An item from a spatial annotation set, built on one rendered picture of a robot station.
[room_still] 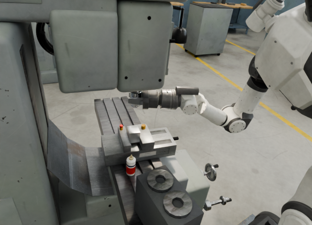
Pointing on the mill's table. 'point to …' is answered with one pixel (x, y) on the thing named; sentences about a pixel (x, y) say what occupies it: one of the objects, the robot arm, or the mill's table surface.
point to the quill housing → (142, 43)
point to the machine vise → (113, 150)
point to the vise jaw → (146, 138)
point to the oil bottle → (130, 165)
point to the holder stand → (164, 200)
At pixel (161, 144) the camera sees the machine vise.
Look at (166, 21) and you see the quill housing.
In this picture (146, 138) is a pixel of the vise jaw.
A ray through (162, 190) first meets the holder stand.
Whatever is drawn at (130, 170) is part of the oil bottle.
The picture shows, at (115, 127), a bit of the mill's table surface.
